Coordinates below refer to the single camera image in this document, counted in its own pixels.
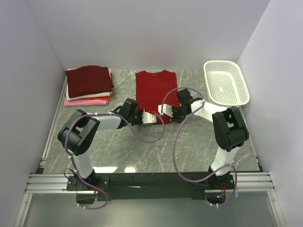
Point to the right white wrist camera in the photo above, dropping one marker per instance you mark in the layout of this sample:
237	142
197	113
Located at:
165	109

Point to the folded orange-red t-shirt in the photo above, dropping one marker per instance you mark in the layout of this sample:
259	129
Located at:
94	98

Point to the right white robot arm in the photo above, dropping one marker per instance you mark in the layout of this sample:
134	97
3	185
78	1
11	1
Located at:
230	133

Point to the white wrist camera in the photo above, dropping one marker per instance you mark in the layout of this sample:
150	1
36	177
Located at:
148	118
165	109

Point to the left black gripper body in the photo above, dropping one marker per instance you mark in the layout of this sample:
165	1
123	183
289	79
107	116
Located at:
140	117

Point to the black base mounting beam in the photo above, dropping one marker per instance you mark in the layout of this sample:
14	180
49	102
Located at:
127	186

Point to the folded pink t-shirt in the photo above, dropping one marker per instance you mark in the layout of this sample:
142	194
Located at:
87	102

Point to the white perforated plastic basket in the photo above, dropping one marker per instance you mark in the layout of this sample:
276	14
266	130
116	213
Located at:
225	83

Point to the aluminium extrusion rail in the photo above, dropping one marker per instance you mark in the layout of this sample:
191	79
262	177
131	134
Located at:
57	183

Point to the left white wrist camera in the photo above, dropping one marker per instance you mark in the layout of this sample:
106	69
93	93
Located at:
148	118

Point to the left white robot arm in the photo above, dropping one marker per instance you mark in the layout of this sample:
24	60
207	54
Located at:
77	135

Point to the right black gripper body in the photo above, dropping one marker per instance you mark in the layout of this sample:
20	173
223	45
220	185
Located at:
174	112

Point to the folded dark red t-shirt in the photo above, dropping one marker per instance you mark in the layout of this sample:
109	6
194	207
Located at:
88	80

